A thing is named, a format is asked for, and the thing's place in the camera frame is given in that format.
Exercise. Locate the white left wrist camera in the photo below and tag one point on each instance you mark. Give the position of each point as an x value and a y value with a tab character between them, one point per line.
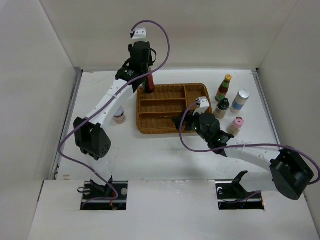
139	34

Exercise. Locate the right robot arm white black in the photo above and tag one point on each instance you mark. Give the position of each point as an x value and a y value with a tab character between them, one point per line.
284	168

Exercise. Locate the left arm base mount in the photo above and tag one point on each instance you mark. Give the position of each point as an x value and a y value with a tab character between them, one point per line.
97	197

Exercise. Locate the brown wicker divided basket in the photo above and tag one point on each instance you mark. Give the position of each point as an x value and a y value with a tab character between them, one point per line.
155	111

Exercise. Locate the white blue cylindrical shaker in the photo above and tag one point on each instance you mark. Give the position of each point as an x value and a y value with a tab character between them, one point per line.
240	100

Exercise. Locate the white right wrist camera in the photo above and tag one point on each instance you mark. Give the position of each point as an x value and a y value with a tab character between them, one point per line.
202	105

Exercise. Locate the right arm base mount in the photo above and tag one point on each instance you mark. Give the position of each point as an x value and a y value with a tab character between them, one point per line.
232	196

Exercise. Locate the small jar white lid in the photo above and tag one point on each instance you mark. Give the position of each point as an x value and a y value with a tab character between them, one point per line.
119	116

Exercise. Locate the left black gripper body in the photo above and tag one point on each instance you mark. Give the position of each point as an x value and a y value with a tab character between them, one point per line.
149	63

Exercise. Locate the pink cap spice shaker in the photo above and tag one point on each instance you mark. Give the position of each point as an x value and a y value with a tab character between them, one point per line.
235	127

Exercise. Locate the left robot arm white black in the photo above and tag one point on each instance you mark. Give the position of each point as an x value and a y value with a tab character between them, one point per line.
92	138

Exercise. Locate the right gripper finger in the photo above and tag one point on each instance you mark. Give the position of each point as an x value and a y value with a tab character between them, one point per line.
177	122
192	114

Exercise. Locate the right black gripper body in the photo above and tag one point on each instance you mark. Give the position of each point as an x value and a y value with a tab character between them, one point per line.
196	126

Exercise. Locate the black cap pepper shaker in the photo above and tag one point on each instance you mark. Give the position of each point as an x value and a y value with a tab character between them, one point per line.
221	108

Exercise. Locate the red green sauce bottle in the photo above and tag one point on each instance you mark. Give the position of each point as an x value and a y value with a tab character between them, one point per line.
223	88

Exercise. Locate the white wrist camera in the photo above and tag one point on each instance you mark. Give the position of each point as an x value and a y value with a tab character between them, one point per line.
202	105
139	34

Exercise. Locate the dark soy sauce bottle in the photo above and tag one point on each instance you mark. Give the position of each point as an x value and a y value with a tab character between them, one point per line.
148	81

